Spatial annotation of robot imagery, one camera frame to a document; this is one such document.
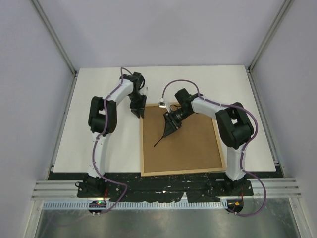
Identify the right aluminium corner post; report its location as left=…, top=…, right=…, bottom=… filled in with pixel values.
left=247, top=0, right=294, bottom=74

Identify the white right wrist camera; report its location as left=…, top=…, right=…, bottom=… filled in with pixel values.
left=158, top=98, right=171, bottom=112

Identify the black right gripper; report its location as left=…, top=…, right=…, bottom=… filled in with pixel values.
left=163, top=108, right=192, bottom=138

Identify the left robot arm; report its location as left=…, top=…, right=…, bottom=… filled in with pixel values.
left=83, top=72, right=147, bottom=197

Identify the aluminium corner post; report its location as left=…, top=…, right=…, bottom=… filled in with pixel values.
left=247, top=0, right=294, bottom=74
left=31, top=0, right=78, bottom=76

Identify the left aluminium corner post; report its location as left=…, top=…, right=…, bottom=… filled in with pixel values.
left=31, top=0, right=78, bottom=76

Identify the white slotted cable duct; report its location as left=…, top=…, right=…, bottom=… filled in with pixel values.
left=42, top=200, right=227, bottom=210

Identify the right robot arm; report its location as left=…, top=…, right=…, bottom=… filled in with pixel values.
left=162, top=88, right=255, bottom=195

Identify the wooden picture frame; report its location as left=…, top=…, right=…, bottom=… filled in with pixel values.
left=140, top=104, right=226, bottom=177

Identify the black speckled base plate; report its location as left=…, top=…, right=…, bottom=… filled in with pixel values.
left=48, top=172, right=254, bottom=203

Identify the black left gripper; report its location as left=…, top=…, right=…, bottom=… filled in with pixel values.
left=128, top=92, right=147, bottom=119

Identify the aluminium rail across front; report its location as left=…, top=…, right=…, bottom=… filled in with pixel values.
left=31, top=178, right=302, bottom=200

